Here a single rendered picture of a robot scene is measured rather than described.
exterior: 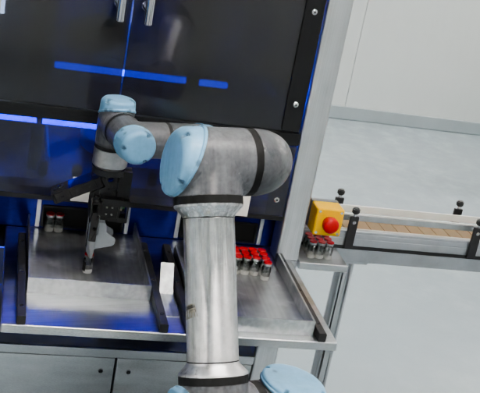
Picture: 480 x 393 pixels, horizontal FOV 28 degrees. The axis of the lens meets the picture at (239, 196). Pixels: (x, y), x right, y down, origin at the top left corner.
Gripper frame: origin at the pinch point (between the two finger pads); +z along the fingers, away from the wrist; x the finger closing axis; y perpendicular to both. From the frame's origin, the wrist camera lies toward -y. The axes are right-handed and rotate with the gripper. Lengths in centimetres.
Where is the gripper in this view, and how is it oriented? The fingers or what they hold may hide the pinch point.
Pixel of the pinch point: (87, 249)
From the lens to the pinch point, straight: 218.8
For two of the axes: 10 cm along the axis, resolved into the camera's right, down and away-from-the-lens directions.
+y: 9.6, 1.0, 2.5
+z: -1.8, 9.2, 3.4
